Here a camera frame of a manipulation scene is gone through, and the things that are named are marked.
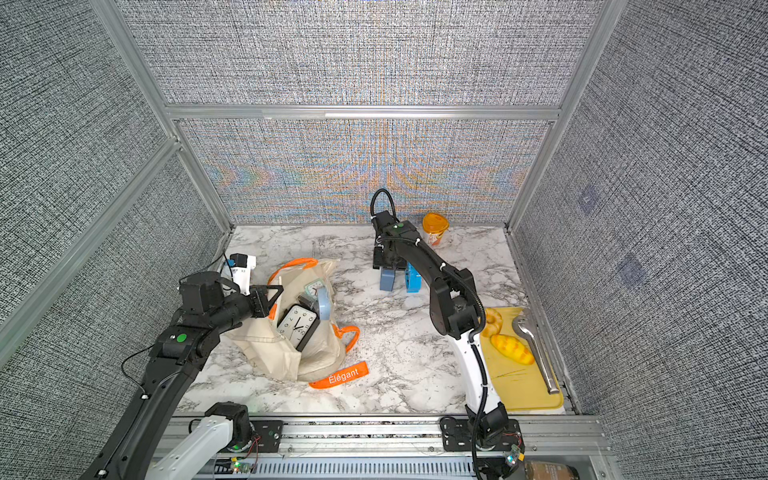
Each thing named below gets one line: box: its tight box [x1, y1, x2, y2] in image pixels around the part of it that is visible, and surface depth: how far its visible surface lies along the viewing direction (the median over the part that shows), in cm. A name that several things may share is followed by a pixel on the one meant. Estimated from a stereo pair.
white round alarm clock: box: [317, 287, 331, 321], surface depth 89 cm
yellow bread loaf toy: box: [490, 334, 535, 365], surface depth 87 cm
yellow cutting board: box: [480, 307, 562, 411], surface depth 85 cm
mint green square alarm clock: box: [304, 278, 326, 301], surface depth 99 cm
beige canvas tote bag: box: [223, 259, 360, 383], surface depth 78 cm
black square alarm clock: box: [277, 295, 320, 352], surface depth 92 cm
